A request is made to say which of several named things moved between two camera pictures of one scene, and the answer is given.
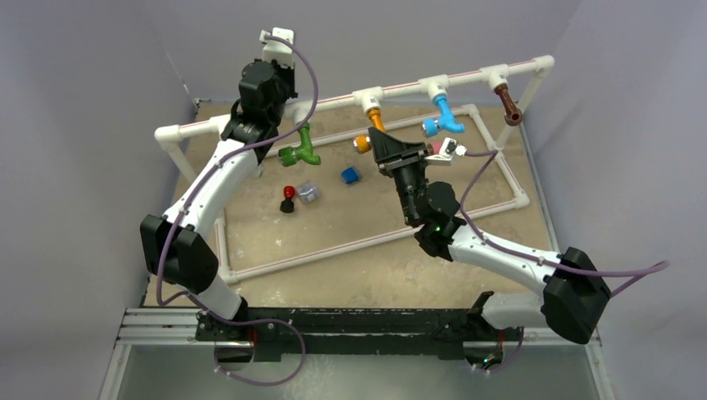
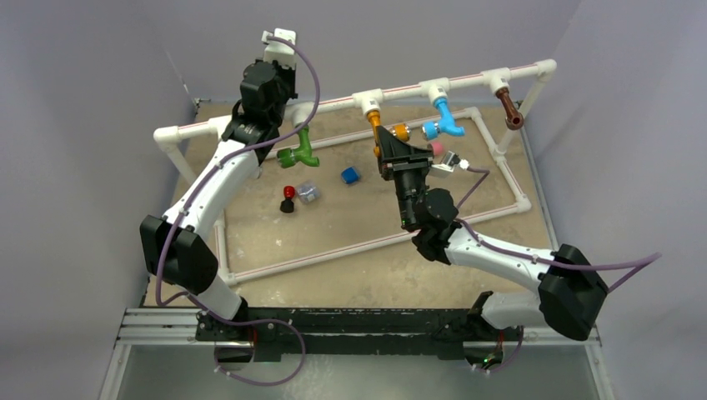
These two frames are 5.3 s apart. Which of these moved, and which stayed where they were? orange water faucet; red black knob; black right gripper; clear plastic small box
Moved: orange water faucet
Stayed: clear plastic small box; black right gripper; red black knob
